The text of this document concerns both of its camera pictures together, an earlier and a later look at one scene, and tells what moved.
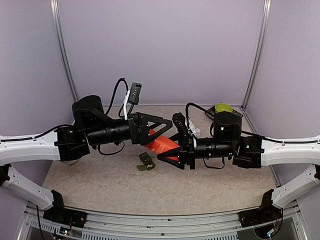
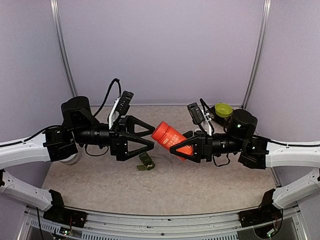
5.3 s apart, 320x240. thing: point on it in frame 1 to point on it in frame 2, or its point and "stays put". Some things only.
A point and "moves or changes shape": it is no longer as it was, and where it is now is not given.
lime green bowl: x=222 y=107 stays put
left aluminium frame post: x=55 y=9 stays put
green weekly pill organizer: x=147 y=163 stays put
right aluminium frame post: x=266 y=13 stays put
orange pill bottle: x=162 y=144 moves or changes shape
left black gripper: x=143 y=137 to x=118 y=138
